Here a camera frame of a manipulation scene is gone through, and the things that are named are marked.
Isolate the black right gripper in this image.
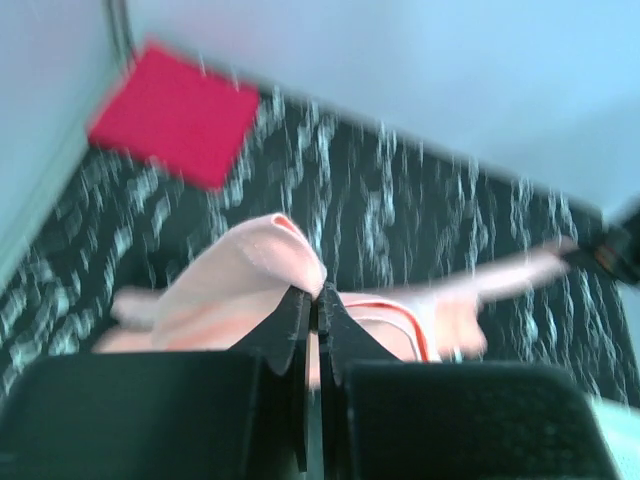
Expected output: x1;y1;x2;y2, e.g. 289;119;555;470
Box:
562;200;639;283

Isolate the folded red t shirt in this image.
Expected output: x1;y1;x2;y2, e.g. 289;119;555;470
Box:
88;43;260;190

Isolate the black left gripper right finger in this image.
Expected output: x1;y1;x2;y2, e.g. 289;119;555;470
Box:
317;286;621;479

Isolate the salmon pink t shirt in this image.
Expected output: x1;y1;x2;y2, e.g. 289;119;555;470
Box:
93;213;577;362

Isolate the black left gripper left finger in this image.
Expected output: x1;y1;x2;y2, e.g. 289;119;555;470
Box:
1;288;312;479

